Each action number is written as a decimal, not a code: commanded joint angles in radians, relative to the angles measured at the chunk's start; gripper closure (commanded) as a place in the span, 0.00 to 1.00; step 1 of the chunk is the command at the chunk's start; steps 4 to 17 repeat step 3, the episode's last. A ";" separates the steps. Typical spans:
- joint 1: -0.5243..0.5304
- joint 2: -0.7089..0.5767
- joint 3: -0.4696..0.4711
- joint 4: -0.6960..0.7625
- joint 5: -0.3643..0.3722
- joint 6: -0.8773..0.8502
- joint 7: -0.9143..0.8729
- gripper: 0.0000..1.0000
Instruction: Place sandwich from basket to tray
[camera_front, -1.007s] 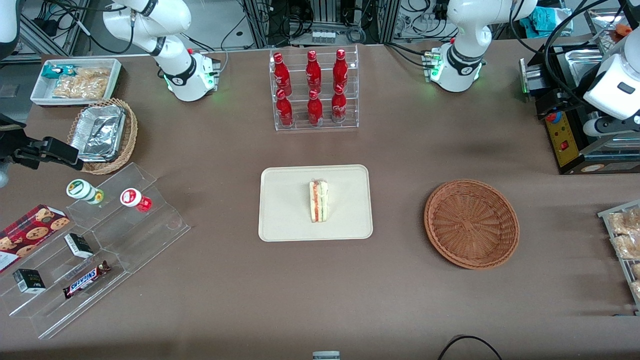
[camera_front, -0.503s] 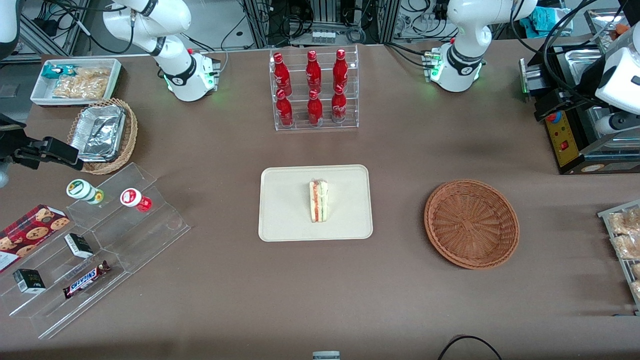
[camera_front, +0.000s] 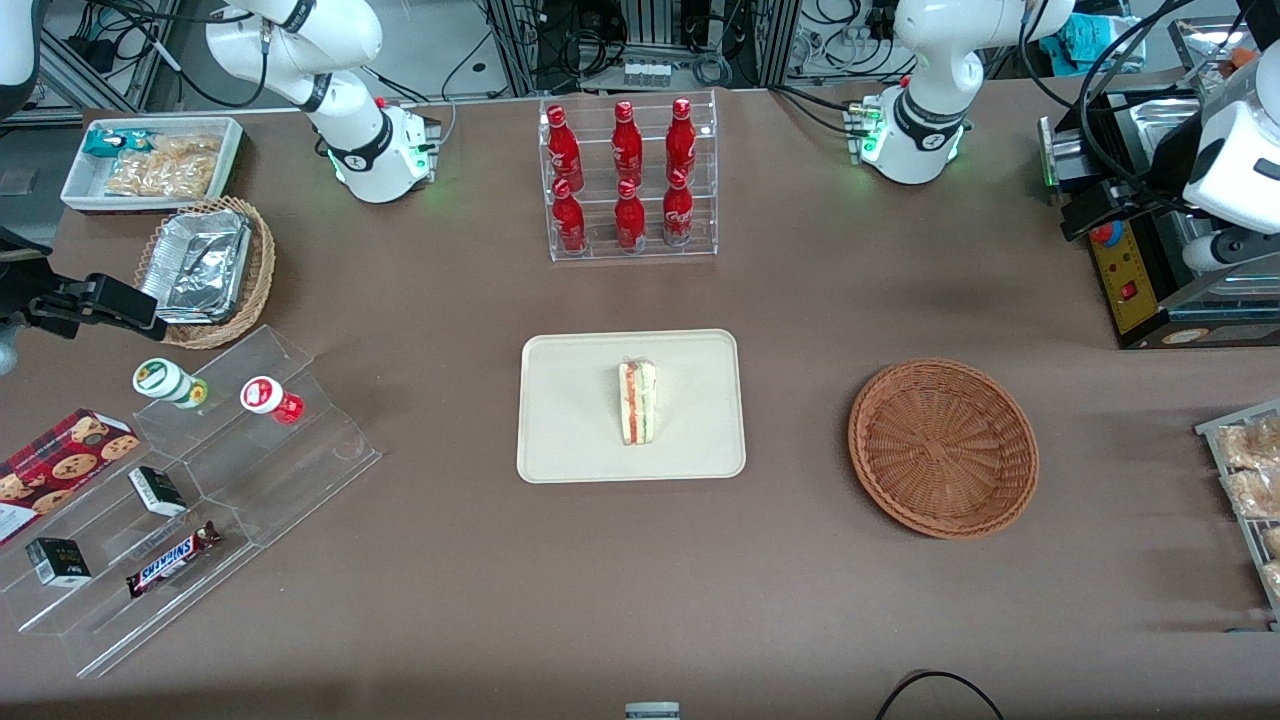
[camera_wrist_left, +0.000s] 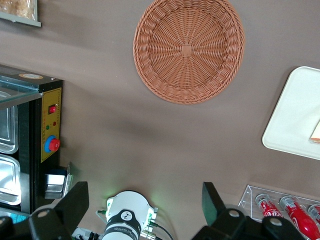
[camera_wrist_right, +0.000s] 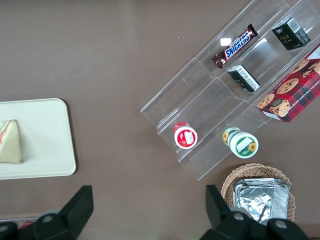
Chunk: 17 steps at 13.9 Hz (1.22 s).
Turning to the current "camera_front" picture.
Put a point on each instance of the red cola bottle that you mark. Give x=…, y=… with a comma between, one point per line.
x=681, y=142
x=678, y=215
x=570, y=222
x=564, y=150
x=630, y=220
x=627, y=145

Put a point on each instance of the black machine with yellow panel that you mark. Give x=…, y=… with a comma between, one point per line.
x=1128, y=290

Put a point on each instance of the round brown wicker basket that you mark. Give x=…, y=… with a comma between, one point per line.
x=940, y=450

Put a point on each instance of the teal snack packet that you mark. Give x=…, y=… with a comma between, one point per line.
x=110, y=143

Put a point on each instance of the clear acrylic stepped display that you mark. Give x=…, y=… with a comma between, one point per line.
x=300, y=470

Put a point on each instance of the red lid cup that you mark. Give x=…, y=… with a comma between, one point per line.
x=263, y=395

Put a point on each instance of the grey device edge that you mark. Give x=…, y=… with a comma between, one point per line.
x=652, y=711

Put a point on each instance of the stack of foil trays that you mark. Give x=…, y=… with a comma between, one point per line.
x=195, y=265

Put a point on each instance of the bagged bread roll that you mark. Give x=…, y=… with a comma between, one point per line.
x=1255, y=445
x=1273, y=580
x=1258, y=493
x=1273, y=540

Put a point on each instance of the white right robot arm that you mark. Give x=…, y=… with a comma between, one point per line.
x=340, y=120

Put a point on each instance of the clear bag of chips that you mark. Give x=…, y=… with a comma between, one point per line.
x=190, y=146
x=160, y=178

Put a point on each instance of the beige plastic serving tray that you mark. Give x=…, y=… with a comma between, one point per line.
x=570, y=410

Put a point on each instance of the Snickers chocolate bar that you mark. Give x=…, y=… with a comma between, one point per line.
x=170, y=560

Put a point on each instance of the clear acrylic bottle rack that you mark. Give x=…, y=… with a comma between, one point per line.
x=600, y=250

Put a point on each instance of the green lid cup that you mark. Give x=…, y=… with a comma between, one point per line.
x=160, y=378

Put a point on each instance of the red cookie box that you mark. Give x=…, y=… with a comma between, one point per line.
x=60, y=465

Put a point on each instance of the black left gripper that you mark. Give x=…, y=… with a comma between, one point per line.
x=1158, y=180

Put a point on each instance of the tray of packaged bread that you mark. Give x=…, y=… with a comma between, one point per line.
x=1203, y=430

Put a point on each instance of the oval tan wicker basket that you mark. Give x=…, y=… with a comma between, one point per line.
x=258, y=270

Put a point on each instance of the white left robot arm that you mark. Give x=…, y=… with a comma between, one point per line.
x=930, y=60

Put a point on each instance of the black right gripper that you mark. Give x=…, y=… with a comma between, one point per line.
x=22, y=288

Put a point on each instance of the aluminium frame rack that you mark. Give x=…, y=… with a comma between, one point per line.
x=772, y=40

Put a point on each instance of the white power strip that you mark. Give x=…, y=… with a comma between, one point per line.
x=647, y=73

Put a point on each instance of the white rectangular snack bin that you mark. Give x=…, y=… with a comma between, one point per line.
x=85, y=185

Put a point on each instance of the small black box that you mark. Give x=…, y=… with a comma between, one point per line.
x=58, y=562
x=157, y=490

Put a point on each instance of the triangle sandwich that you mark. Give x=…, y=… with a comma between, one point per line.
x=636, y=405

